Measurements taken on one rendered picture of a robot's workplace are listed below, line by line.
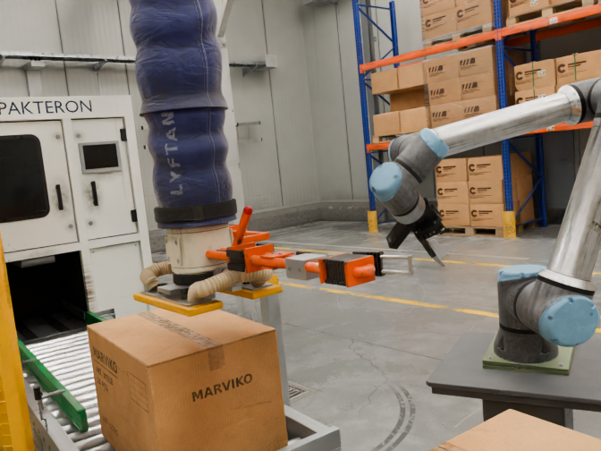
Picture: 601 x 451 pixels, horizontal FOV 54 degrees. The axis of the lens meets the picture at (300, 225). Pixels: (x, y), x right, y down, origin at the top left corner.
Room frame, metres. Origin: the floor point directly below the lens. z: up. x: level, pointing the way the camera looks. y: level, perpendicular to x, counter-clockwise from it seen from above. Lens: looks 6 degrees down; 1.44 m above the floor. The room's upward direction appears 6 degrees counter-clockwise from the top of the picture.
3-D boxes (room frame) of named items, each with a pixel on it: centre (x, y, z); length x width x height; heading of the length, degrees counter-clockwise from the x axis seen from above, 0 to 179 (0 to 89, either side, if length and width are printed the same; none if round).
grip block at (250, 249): (1.42, 0.13, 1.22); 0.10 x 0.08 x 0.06; 128
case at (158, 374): (1.84, 0.44, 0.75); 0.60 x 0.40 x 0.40; 34
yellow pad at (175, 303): (1.56, 0.36, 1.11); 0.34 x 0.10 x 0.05; 38
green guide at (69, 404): (2.64, 1.33, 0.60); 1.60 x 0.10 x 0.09; 35
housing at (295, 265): (1.25, 0.00, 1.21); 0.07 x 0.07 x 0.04; 38
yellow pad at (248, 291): (1.68, 0.21, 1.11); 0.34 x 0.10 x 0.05; 38
